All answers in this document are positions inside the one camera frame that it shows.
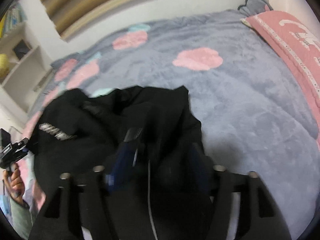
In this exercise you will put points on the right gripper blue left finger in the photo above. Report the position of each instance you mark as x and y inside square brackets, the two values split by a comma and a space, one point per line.
[123, 168]

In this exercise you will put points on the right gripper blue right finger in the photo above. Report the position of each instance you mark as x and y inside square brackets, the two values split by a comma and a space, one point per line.
[200, 168]

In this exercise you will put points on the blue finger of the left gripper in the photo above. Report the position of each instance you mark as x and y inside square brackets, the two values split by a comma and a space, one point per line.
[23, 151]

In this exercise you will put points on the black hooded jacket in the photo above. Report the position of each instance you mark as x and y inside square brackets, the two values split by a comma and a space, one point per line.
[74, 145]

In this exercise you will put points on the green sleeved left forearm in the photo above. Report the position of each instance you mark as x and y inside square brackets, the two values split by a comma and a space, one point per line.
[22, 218]

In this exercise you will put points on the person left hand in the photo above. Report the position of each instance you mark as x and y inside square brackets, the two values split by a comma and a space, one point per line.
[14, 184]

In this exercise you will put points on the grey floral bed blanket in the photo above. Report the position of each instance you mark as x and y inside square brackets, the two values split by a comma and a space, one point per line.
[253, 112]

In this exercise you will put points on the white bookshelf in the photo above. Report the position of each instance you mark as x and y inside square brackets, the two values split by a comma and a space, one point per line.
[30, 68]

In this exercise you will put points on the yellow round object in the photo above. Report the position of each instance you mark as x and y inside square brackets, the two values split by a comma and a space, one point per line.
[4, 66]

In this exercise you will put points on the pink pillow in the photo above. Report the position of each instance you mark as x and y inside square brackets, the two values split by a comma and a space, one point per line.
[296, 45]

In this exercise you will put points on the grey blue pillow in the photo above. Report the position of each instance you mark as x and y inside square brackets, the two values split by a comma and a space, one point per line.
[254, 7]

